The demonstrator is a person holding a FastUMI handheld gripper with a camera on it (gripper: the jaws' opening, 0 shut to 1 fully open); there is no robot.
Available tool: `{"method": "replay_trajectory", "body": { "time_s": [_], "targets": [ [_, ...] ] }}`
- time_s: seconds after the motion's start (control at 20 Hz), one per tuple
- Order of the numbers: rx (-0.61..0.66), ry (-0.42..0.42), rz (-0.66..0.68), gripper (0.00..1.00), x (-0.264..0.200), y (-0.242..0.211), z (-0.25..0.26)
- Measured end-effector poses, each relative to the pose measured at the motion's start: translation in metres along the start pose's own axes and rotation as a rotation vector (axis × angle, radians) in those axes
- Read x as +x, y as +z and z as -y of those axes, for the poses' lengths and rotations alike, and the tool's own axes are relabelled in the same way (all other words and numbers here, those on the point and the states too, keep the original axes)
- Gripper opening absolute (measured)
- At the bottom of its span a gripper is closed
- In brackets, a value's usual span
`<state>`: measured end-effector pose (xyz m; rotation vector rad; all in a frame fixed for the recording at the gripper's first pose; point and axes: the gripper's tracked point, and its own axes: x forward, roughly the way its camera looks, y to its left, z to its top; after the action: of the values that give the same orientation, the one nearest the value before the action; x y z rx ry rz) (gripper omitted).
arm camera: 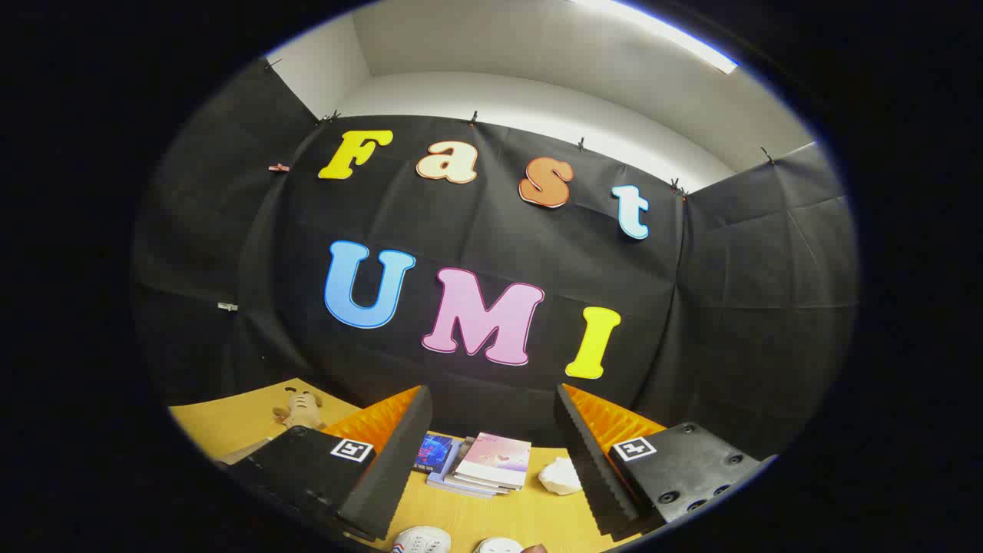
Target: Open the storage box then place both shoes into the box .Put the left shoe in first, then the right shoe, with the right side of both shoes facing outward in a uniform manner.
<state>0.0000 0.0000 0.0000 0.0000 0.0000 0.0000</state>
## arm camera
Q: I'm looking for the row of black cloth clips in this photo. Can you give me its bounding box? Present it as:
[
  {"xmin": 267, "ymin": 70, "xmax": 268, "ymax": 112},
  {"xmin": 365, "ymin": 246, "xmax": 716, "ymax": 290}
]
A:
[{"xmin": 265, "ymin": 58, "xmax": 775, "ymax": 197}]

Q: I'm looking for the white book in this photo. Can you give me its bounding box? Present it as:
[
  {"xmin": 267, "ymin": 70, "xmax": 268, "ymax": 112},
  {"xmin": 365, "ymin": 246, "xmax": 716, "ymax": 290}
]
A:
[{"xmin": 444, "ymin": 438, "xmax": 514, "ymax": 495}]

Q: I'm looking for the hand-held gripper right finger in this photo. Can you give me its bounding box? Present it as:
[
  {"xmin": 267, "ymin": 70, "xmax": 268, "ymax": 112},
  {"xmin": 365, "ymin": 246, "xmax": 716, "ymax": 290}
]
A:
[{"xmin": 554, "ymin": 383, "xmax": 776, "ymax": 538}]

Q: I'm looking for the pink cover book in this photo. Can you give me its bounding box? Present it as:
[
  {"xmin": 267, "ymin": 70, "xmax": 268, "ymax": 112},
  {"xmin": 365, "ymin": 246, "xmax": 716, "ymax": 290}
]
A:
[{"xmin": 455, "ymin": 432, "xmax": 532, "ymax": 490}]

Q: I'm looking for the brown teddy plush toy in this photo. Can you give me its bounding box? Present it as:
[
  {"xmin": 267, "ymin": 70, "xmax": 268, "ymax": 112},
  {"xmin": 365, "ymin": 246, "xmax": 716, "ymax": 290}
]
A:
[{"xmin": 273, "ymin": 389, "xmax": 325, "ymax": 431}]

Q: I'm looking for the dark blue book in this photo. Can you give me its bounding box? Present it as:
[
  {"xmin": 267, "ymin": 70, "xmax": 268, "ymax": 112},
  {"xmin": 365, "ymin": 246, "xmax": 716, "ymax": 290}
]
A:
[{"xmin": 415, "ymin": 432, "xmax": 455, "ymax": 474}]

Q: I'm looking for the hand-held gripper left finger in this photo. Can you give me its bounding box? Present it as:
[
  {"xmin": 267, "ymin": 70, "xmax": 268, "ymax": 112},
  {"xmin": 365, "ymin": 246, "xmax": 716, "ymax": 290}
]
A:
[{"xmin": 219, "ymin": 386, "xmax": 433, "ymax": 542}]

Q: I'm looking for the white plush toy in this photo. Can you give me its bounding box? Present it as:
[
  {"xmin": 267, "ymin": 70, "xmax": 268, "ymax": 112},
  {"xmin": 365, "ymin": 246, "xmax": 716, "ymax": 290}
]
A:
[{"xmin": 538, "ymin": 457, "xmax": 583, "ymax": 496}]

